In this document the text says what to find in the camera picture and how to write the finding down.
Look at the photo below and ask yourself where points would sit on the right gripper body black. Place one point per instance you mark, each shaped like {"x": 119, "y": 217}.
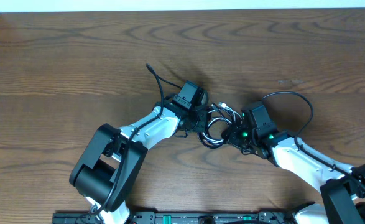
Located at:
{"x": 241, "y": 138}

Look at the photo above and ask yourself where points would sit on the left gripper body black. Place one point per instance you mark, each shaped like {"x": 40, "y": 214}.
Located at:
{"x": 198, "y": 121}

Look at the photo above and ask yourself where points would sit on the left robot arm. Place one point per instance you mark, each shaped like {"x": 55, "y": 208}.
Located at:
{"x": 108, "y": 167}

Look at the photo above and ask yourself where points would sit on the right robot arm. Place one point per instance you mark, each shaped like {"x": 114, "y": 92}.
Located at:
{"x": 342, "y": 186}

